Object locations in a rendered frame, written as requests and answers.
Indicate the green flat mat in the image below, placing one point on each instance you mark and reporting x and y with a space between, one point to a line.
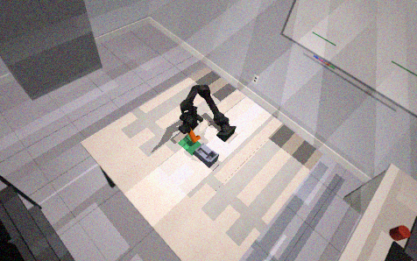
201 151

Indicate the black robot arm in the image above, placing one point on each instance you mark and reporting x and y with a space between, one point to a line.
189 116

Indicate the orange l-shaped part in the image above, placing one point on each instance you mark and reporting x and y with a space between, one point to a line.
193 137

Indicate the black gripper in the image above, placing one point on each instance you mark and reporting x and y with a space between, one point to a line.
185 130

